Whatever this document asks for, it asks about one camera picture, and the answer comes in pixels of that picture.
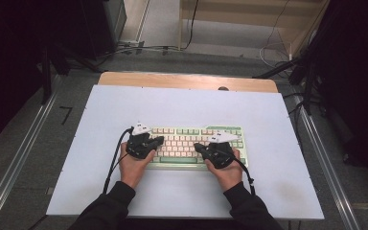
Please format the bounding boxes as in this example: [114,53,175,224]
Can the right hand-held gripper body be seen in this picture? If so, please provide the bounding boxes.
[204,131,240,170]

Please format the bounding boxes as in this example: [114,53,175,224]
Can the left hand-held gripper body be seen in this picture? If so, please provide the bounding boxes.
[126,121,156,160]

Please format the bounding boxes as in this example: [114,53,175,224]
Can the green and cream keyboard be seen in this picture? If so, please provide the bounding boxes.
[145,125,249,171]

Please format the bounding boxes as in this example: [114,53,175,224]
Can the person's left hand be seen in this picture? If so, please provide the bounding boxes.
[118,149,157,190]

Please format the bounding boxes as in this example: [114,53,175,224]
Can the person's right hand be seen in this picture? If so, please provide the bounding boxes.
[204,149,243,193]

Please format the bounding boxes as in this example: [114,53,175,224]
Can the white table board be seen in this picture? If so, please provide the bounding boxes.
[46,84,325,221]

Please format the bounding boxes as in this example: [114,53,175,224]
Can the wooden table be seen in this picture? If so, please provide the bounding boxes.
[98,71,279,94]

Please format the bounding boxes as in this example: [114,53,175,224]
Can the black tripod stand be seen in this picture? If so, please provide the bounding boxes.
[252,47,322,117]

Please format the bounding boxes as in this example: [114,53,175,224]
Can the black metal stand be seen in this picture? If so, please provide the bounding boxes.
[38,42,71,105]

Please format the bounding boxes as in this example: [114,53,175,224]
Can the black cabinet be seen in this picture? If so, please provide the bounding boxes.
[79,0,127,60]

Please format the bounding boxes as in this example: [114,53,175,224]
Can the wooden shelf unit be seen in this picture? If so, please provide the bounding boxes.
[176,0,332,59]

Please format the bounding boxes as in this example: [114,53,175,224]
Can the dark curtain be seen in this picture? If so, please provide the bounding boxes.
[312,0,368,193]
[0,0,84,152]

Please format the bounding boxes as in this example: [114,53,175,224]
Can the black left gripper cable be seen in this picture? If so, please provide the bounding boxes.
[103,126,134,195]

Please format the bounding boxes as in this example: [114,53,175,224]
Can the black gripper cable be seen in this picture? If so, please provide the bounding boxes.
[221,148,257,196]
[103,126,134,195]

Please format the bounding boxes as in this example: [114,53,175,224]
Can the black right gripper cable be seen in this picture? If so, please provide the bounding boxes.
[221,148,257,196]

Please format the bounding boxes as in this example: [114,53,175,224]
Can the grey floor cables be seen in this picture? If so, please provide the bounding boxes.
[100,40,180,61]

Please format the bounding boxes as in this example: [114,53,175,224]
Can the white floor cable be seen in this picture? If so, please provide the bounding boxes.
[258,40,294,70]

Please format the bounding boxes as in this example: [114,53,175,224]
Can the aluminium floor rail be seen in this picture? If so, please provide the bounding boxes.
[0,76,60,230]
[290,94,362,230]

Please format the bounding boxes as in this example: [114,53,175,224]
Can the black hanging cable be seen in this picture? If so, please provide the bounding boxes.
[183,0,201,51]

